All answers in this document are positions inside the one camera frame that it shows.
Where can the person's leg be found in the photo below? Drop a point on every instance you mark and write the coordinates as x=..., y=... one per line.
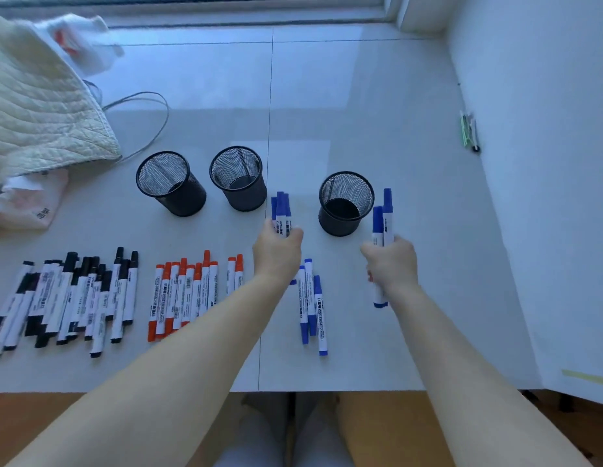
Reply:
x=321, y=440
x=253, y=440

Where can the person's left thumb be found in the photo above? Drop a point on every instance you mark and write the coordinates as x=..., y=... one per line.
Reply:
x=296, y=236

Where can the row of black cap markers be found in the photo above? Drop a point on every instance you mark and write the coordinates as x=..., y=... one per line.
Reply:
x=63, y=301

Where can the blue cap whiteboard marker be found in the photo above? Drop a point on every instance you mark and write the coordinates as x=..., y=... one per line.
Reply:
x=310, y=296
x=388, y=213
x=280, y=211
x=302, y=306
x=287, y=213
x=321, y=320
x=274, y=209
x=377, y=223

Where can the green pen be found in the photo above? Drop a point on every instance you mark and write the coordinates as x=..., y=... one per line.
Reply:
x=464, y=128

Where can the person's right forearm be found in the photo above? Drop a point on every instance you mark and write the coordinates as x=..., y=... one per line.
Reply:
x=476, y=384

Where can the person's right leg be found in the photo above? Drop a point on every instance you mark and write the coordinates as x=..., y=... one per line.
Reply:
x=321, y=440

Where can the person's left forearm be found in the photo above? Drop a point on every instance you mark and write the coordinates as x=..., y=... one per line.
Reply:
x=160, y=379

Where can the person's left leg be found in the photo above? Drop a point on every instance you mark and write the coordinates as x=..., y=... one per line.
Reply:
x=253, y=440

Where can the yellow tape strip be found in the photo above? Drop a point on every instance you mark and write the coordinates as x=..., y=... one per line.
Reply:
x=586, y=377

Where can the row of orange cap markers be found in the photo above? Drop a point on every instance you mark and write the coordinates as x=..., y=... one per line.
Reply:
x=184, y=296

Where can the person's right hand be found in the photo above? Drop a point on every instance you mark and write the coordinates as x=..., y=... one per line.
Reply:
x=394, y=265

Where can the cream quilted blanket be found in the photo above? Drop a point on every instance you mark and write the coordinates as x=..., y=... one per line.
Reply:
x=38, y=106

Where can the window frame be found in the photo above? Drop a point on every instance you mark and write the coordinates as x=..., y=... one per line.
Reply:
x=194, y=7

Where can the black tipped pen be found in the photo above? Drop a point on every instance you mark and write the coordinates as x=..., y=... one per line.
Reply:
x=474, y=136

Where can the pink white plastic bag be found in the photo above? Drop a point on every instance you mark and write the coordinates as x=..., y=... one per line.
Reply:
x=29, y=201

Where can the person's left hand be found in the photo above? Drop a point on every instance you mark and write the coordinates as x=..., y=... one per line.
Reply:
x=274, y=255

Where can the black mesh pen cup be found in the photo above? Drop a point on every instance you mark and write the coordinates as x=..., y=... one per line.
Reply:
x=177, y=189
x=343, y=209
x=240, y=182

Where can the person's right thumb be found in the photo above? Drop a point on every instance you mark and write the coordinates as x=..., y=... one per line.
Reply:
x=367, y=250

